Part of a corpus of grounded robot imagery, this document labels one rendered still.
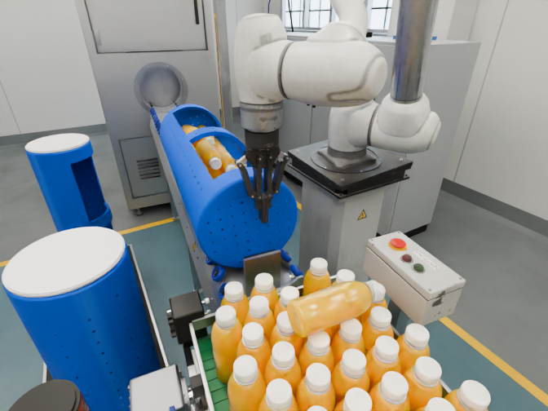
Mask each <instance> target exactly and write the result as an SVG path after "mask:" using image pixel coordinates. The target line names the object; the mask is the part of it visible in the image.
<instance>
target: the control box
mask: <svg viewBox="0 0 548 411"><path fill-rule="evenodd" d="M393 238H400V239H402V240H404V241H405V242H406V246H405V247H404V248H396V247H395V246H393V245H392V244H391V239H393ZM417 252H418V253H417ZM419 253H420V254H419ZM403 254H410V255H411V256H412V258H413V259H412V261H411V262H405V261H404V260H403V259H402V256H403ZM420 255H422V256H420ZM427 261H429V262H427ZM415 263H420V264H422V265H423V266H424V271H423V272H417V271H415V270H414V269H413V265H414V264H415ZM433 264H434V265H433ZM432 266H433V267H432ZM434 266H435V267H434ZM436 266H437V269H435V268H436ZM363 271H364V272H365V273H366V274H367V275H368V276H369V277H370V278H371V279H372V280H373V281H376V282H377V283H379V284H381V285H383V286H384V288H385V290H386V292H385V294H386V295H387V296H388V297H389V298H390V299H391V300H392V301H393V302H394V303H395V304H396V305H397V306H398V307H399V308H400V309H401V310H402V311H403V312H404V313H405V314H406V315H407V316H408V317H409V318H410V319H411V320H412V321H413V322H414V323H415V324H419V325H422V326H424V325H427V324H429V323H431V322H433V321H436V320H438V319H441V318H443V317H446V316H448V315H451V314H453V311H454V309H455V307H456V305H457V301H458V299H459V296H460V294H461V292H462V287H463V286H464V284H465V282H466V280H465V279H463V278H462V277H460V276H459V275H458V274H457V273H456V272H454V271H453V270H451V269H450V268H449V267H447V266H446V265H444V264H443V263H442V262H441V261H439V260H438V259H437V258H435V257H434V256H433V255H431V254H429V253H428V252H427V251H425V250H424V249H423V248H422V247H421V246H419V245H418V244H416V243H415V242H414V241H412V240H411V239H409V238H408V237H407V236H406V235H405V234H403V233H402V232H400V231H398V232H393V233H390V234H386V235H384V236H378V237H375V238H372V239H369V240H368V243H367V249H366V253H365V262H364V266H363Z"/></svg>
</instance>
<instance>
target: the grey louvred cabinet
mask: <svg viewBox="0 0 548 411"><path fill-rule="evenodd" d="M312 34H314V33H298V32H296V33H286V35H287V40H289V41H293V42H304V41H306V40H307V38H308V37H309V36H311V35H312ZM367 40H368V42H369V43H371V44H373V45H374V46H375V47H377V48H378V49H379V50H380V51H381V52H382V53H383V54H384V56H385V59H386V62H387V67H388V68H387V79H386V81H385V84H384V86H383V88H382V90H381V91H380V93H379V94H378V95H377V96H376V97H374V98H373V101H374V102H375V103H377V104H380V105H382V101H383V99H384V98H385V97H386V96H387V95H388V94H389V93H391V77H392V69H393V60H394V52H395V43H396V41H393V38H390V37H375V36H372V37H371V38H367ZM480 46H481V42H467V41H451V40H436V41H435V42H431V49H430V54H429V59H428V64H427V69H426V77H425V82H424V87H423V93H424V94H425V95H426V97H427V98H428V99H429V101H430V109H431V112H434V113H436V114H437V115H438V117H439V118H440V122H441V127H440V131H439V134H438V135H437V138H436V140H435V143H434V145H433V147H432V148H431V149H428V150H426V151H425V152H418V153H401V152H394V153H396V154H398V155H401V156H402V157H405V158H407V159H409V160H410V161H413V165H412V166H411V169H409V170H406V171H405V173H404V174H407V175H408V176H409V179H406V180H403V181H400V182H397V183H394V184H393V186H392V188H387V189H385V191H384V195H383V199H382V208H381V212H380V216H379V221H378V229H377V234H376V237H378V236H384V235H386V234H390V233H393V232H398V231H400V232H402V233H403V234H405V235H406V236H407V237H408V238H410V237H411V236H415V235H417V234H419V233H421V232H425V231H426V228H427V224H429V223H430V222H431V218H432V215H433V212H434V209H435V204H436V201H437V198H438V195H439V192H440V187H441V184H442V181H443V177H444V172H445V169H446V166H447V163H448V160H449V155H450V152H451V149H452V146H453V141H454V138H455V134H456V132H457V126H458V123H459V120H460V117H461V114H462V109H463V106H464V103H465V100H466V95H467V92H468V89H469V85H470V83H471V77H472V74H473V71H474V68H475V63H476V60H477V57H478V54H479V51H480ZM331 108H332V107H323V106H315V105H310V104H304V103H301V102H298V101H296V100H291V99H283V107H282V126H281V127H280V128H279V148H280V150H281V152H284V153H286V154H287V155H288V151H289V150H292V149H295V148H301V147H303V146H307V145H309V144H315V143H318V142H321V141H325V140H327V139H329V136H328V131H329V115H330V111H331ZM288 156H289V155H288ZM290 162H292V158H289V160H288V161H287V163H286V165H285V170H284V174H283V175H285V176H286V177H288V178H289V179H291V180H293V181H294V182H295V183H296V184H298V185H299V186H301V187H303V180H302V179H300V178H299V177H298V176H297V173H296V172H295V171H294V170H293V169H292V168H290V167H289V166H287V164H288V163H290Z"/></svg>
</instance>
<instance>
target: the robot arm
mask: <svg viewBox="0 0 548 411"><path fill-rule="evenodd" d="M329 1H330V3H331V5H332V7H333V9H334V10H335V12H336V14H337V16H338V19H339V21H335V22H331V23H329V24H327V25H325V26H324V27H323V28H322V29H321V30H319V31H318V32H317V33H314V34H312V35H311V36H309V37H308V38H307V40H306V41H304V42H293V41H289V40H287V35H286V31H285V27H284V25H283V24H282V22H281V19H280V18H279V16H278V15H273V14H265V13H258V14H252V15H247V16H245V17H244V18H242V19H241V20H240V21H239V22H238V25H237V28H236V36H235V45H234V73H235V81H236V88H237V90H238V93H239V97H240V108H241V125H242V127H244V128H245V151H244V156H243V157H242V158H241V159H240V160H238V159H236V160H235V161H234V162H235V164H236V165H237V167H238V168H239V170H240V172H241V177H242V179H243V182H244V185H245V189H246V192H247V194H248V195H249V197H250V198H251V199H254V198H255V207H256V209H257V210H258V211H259V219H260V220H261V222H262V223H268V208H271V206H272V198H273V194H277V193H278V192H279V190H280V186H281V180H282V177H283V174H284V170H285V165H286V163H287V161H288V160H289V156H288V155H287V154H286V153H284V152H281V150H280V148H279V128H280V127H281V126H282V107H283V99H291V100H296V101H298V102H301V103H304V104H310V105H315V106H323V107H332V108H331V111H330V115H329V131H328V136H329V143H328V147H327V148H321V149H318V154H319V155H321V156H322V157H324V158H325V159H326V160H328V161H329V162H330V163H331V164H333V165H334V166H335V168H336V169H337V170H344V169H346V168H348V167H352V166H358V165H362V164H365V163H372V162H376V159H377V158H376V157H375V156H372V155H370V154H369V153H367V152H366V147H368V146H371V147H375V148H380V149H383V150H387V151H391V152H401V153H418V152H425V151H426V150H428V149H431V148H432V147H433V145H434V143H435V140H436V138H437V135H438V134H439V131H440V127H441V122H440V118H439V117H438V115H437V114H436V113H434V112H431V109H430V101H429V99H428V98H427V97H426V95H425V94H424V93H423V87H424V82H425V77H426V69H427V64H428V59H429V54H430V49H431V40H432V36H433V31H434V26H435V20H436V15H437V11H438V6H439V0H400V2H399V10H398V19H397V27H396V43H395V52H394V60H393V69H392V77H391V93H389V94H388V95H387V96H386V97H385V98H384V99H383V101H382V105H380V104H377V103H375V102H374V101H373V98H374V97H376V96H377V95H378V94H379V93H380V91H381V90H382V88H383V86H384V84H385V81H386V79H387V68H388V67H387V62H386V59H385V56H384V54H383V53H382V52H381V51H380V50H379V49H378V48H377V47H375V46H374V45H373V44H371V43H369V42H368V40H367V38H366V34H367V29H368V12H367V8H366V5H365V2H364V0H329ZM276 159H277V162H276V168H275V172H274V175H273V178H272V171H273V164H274V162H275V160H276ZM247 161H248V162H249V163H250V164H251V165H252V166H253V171H254V190H253V188H252V184H251V182H250V177H249V174H248V171H247V169H246V167H247V164H246V162H247ZM262 173H263V182H264V193H265V194H264V193H262Z"/></svg>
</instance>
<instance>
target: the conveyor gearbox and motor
mask: <svg viewBox="0 0 548 411"><path fill-rule="evenodd" d="M128 390H129V393H130V397H129V400H130V406H129V407H130V411H170V410H169V407H170V406H172V405H174V406H175V410H176V411H195V410H194V407H193V404H195V403H194V399H193V395H192V388H191V386H189V387H187V383H186V380H185V377H184V376H182V374H181V371H179V368H178V365H170V366H167V367H165V368H162V369H159V370H156V371H153V372H151V373H146V374H144V375H142V376H139V377H137V378H132V379H131V380H130V385H128Z"/></svg>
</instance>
